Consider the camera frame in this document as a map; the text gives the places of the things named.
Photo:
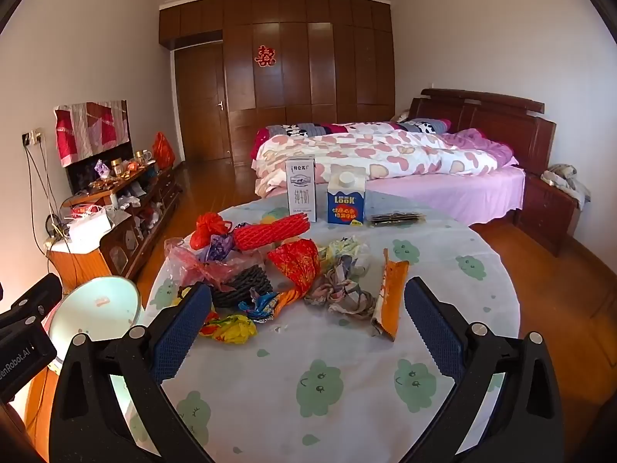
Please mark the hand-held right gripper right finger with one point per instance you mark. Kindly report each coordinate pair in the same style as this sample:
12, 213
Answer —
434, 328

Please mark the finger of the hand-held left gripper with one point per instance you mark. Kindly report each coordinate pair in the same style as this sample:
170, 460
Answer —
41, 292

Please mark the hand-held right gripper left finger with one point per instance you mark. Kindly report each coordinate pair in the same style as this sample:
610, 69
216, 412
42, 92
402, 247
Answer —
181, 333

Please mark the round metal basin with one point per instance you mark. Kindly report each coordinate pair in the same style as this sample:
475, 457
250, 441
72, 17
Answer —
96, 308

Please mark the clear plastic bag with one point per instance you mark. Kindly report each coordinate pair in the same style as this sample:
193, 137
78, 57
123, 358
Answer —
185, 263

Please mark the black foam net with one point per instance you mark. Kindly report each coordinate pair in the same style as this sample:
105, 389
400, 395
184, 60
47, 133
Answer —
241, 284

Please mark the red and orange foil wrapper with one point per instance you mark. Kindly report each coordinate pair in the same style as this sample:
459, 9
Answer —
296, 263

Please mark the yellow and red wrapper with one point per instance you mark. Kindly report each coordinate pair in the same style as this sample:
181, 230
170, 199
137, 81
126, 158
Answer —
231, 328

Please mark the long orange torn wrapper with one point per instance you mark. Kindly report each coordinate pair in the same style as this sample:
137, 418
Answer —
390, 294

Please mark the white box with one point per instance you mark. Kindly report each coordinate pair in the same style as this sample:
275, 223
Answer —
89, 229

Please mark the blue patterned wrapper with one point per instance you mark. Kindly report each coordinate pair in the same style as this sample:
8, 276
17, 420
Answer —
258, 306

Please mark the wooden television cabinet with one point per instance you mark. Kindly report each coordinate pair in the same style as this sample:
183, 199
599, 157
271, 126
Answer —
120, 251

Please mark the purple crumpled wrapper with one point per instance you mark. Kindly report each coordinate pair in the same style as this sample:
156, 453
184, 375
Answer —
219, 248

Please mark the white tablecloth green cloud print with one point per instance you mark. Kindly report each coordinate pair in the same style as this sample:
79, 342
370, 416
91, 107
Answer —
337, 342

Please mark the grey crumpled paper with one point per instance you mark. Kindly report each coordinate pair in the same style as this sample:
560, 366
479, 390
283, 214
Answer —
337, 289

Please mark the tied red plastic bag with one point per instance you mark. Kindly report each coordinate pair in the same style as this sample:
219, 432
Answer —
207, 231

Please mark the dark snack packet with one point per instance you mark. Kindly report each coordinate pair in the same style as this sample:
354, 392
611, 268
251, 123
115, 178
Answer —
395, 219

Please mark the pale yellow crumpled wrapper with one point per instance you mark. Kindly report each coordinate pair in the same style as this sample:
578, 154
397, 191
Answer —
344, 251

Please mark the black television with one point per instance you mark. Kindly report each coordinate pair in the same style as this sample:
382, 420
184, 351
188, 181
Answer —
82, 176

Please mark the red foam fruit net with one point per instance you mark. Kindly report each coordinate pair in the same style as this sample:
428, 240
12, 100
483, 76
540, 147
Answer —
270, 234

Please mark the pink bed sheet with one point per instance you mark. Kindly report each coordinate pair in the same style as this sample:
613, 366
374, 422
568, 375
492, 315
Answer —
458, 193

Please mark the purple gift bag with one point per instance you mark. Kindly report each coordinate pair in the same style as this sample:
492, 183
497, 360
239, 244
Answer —
102, 169

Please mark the gold jar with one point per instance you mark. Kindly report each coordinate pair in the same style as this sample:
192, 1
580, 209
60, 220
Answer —
116, 166

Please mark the blue drink carton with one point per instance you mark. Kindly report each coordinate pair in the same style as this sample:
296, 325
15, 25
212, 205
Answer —
344, 202

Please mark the dark wooden nightstand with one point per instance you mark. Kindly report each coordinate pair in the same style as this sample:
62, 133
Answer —
544, 217

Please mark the white mug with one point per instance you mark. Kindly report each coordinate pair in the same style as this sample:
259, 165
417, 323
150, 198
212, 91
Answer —
142, 156

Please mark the red and pink cover cloth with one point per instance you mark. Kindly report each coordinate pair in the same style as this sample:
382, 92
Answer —
91, 128

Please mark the orange-red plastic bag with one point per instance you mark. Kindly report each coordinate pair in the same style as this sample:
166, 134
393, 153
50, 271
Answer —
164, 154

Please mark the white milk carton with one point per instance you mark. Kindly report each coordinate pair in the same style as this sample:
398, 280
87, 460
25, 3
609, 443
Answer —
301, 188

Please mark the grey crumpled cloth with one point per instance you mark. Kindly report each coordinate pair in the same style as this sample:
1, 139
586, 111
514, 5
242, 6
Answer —
566, 178

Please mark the dark wooden bed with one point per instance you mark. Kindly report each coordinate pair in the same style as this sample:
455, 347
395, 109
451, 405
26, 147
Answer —
506, 115

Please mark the brown wooden door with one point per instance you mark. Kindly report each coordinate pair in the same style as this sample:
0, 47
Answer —
202, 106

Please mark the patchwork cow print quilt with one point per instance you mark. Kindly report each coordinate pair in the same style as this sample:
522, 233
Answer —
318, 129

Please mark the brown wooden wardrobe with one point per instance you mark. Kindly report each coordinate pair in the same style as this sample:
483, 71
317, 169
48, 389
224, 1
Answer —
299, 82

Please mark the wall socket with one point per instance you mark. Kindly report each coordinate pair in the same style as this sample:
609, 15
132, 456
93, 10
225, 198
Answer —
33, 136

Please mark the red paper wall decoration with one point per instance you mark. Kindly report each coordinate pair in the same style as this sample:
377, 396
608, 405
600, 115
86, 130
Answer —
266, 55

